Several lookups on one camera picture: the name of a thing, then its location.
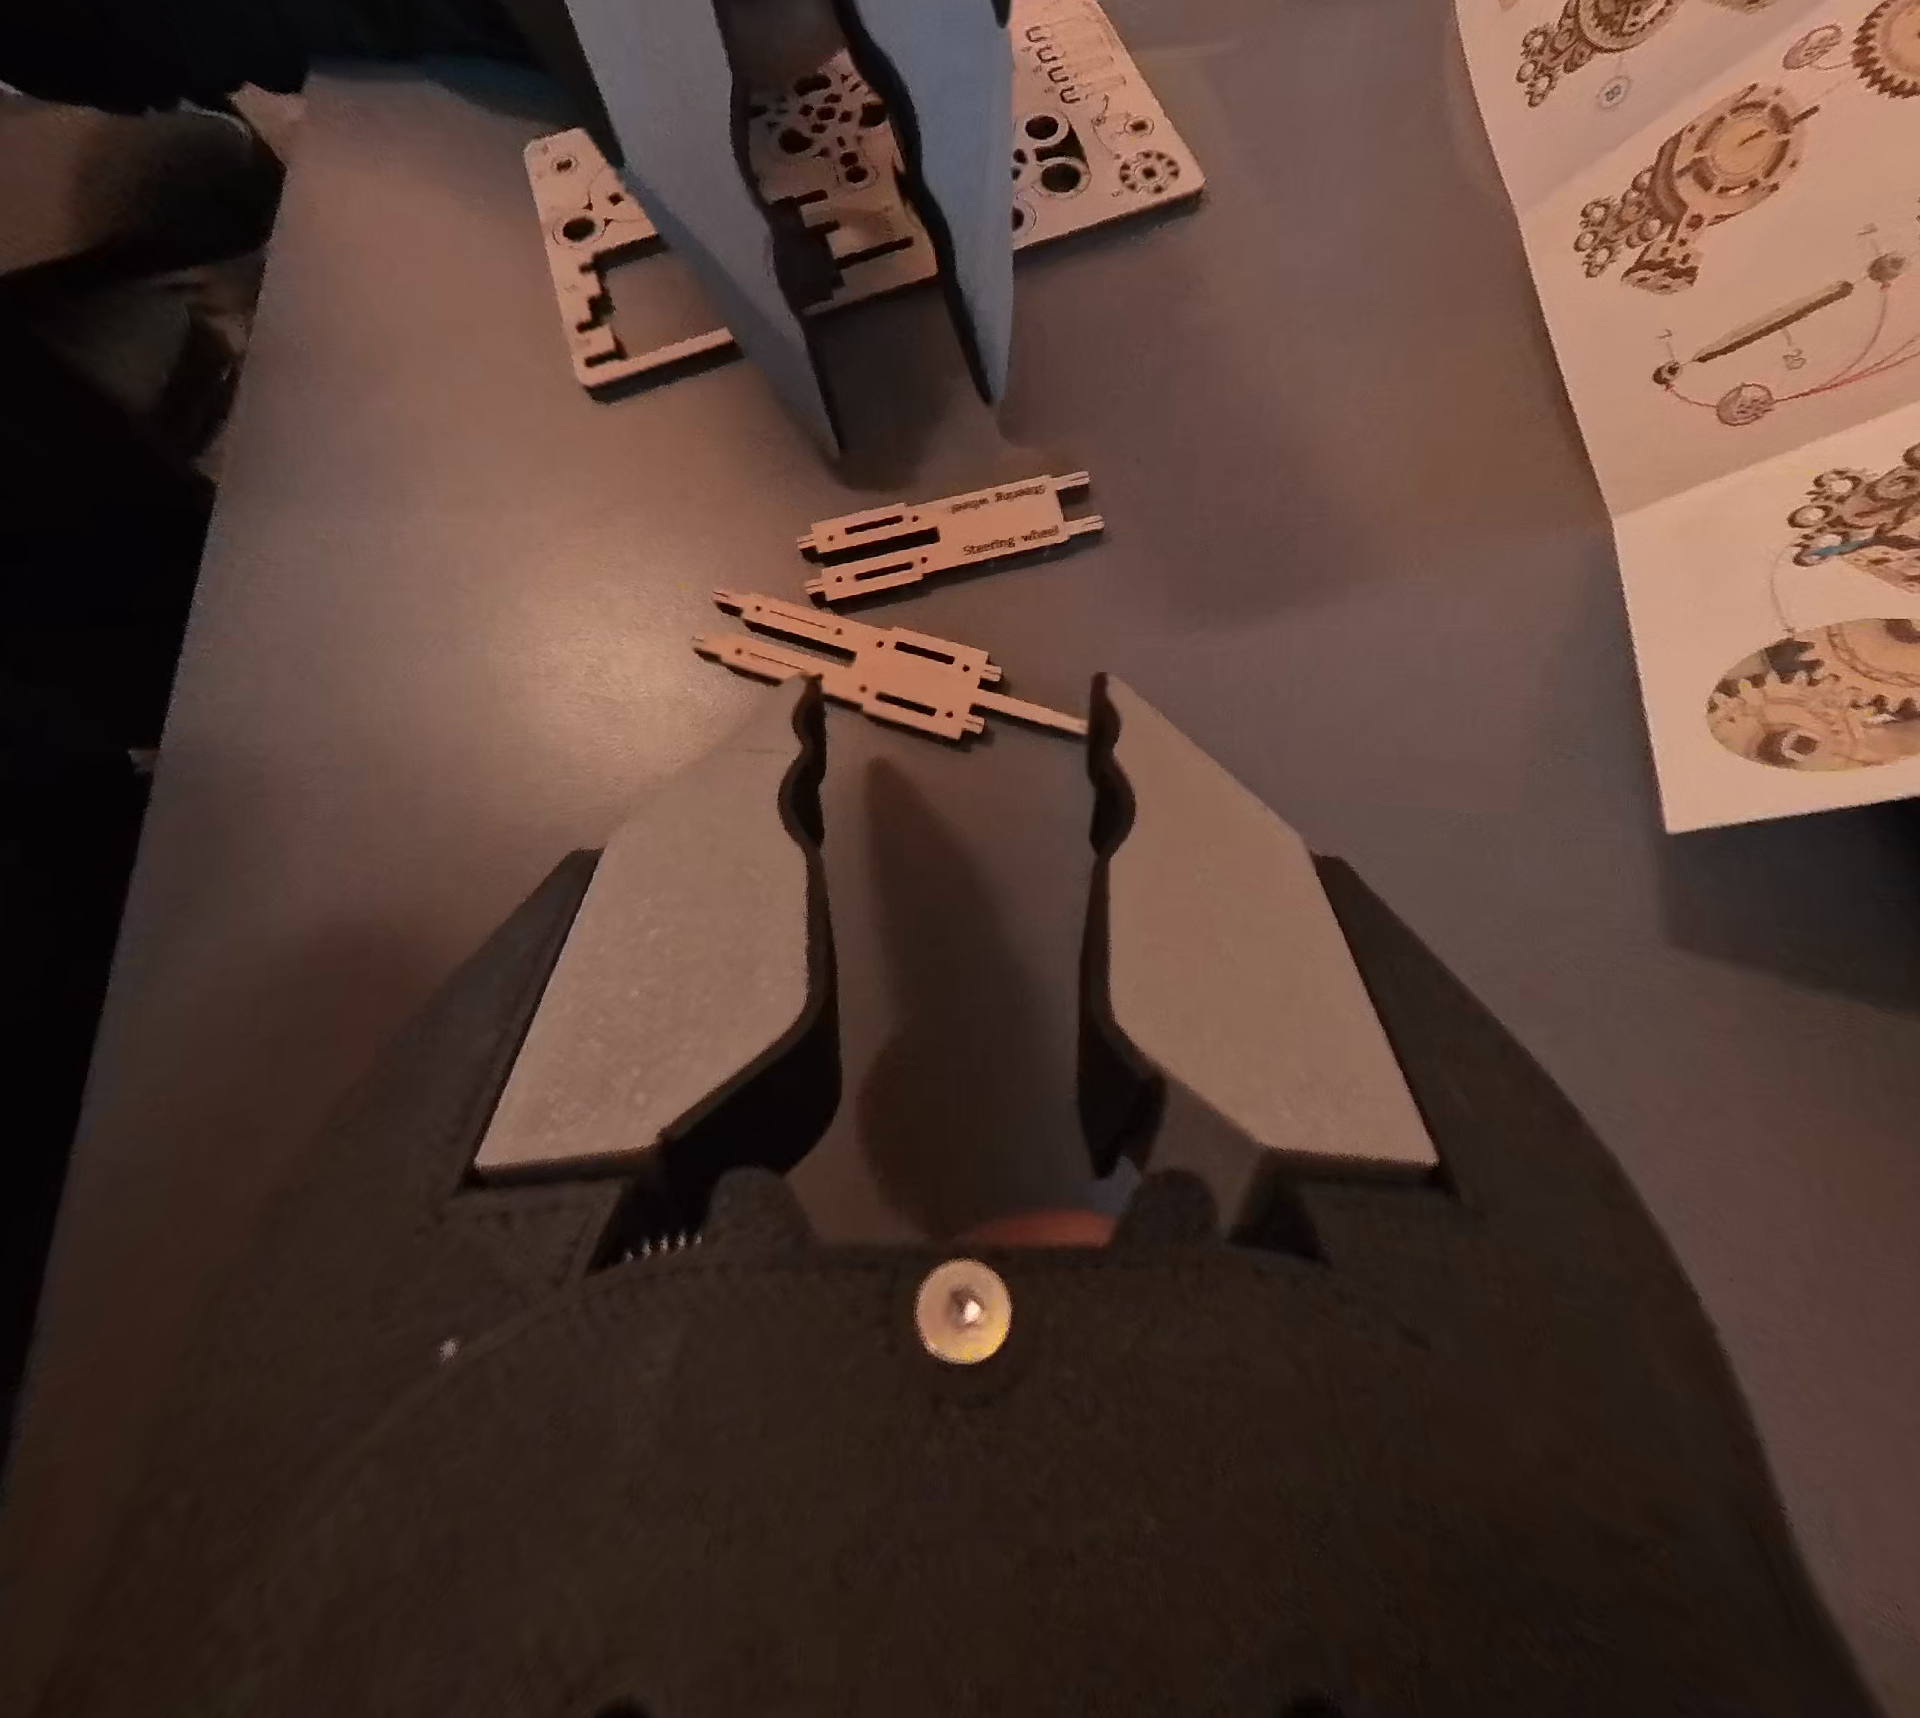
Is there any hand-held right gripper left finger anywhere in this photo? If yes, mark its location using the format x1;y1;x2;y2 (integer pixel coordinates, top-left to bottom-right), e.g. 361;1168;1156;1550
473;671;843;1188

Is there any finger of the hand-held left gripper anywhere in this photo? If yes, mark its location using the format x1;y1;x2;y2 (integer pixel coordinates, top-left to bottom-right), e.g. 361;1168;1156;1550
807;0;1023;410
515;0;847;463

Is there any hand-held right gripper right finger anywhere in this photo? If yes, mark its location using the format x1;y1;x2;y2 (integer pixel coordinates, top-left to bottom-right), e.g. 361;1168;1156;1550
1080;671;1448;1188

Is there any laser-cut wooden parts sheet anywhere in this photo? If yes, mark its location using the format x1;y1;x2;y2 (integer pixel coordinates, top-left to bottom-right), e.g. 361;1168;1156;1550
522;0;1211;403

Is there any wooden part with long pin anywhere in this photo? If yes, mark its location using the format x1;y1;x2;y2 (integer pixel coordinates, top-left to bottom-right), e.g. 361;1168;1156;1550
692;588;1090;747

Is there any wooden part with printed text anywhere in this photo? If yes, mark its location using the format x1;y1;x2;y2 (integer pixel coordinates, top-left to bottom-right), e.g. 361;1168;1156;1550
794;467;1109;601

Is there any folded paper instruction sheet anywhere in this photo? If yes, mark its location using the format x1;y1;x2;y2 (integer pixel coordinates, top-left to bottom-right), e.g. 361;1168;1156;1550
1320;0;1920;835

